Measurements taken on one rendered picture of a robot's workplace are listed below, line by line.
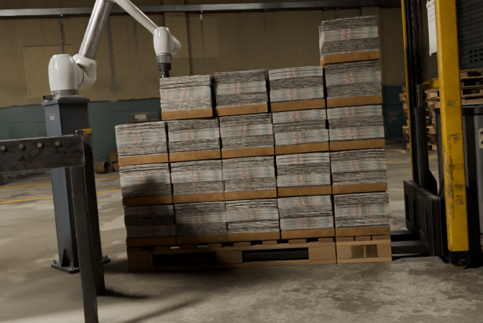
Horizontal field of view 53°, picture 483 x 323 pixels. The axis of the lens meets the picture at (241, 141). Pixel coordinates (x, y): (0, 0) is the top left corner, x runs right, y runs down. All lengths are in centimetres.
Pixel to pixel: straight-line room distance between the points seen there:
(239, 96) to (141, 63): 685
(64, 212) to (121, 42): 664
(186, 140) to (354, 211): 98
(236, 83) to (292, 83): 30
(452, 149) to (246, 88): 107
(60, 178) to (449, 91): 217
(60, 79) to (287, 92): 133
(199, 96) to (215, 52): 695
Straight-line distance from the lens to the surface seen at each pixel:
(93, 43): 324
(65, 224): 310
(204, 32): 961
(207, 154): 267
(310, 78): 263
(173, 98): 270
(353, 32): 267
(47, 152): 202
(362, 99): 264
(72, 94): 306
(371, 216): 270
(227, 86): 265
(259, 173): 264
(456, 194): 258
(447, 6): 258
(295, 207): 266
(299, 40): 1006
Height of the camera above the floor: 83
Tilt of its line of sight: 3 degrees down
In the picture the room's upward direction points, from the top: 4 degrees counter-clockwise
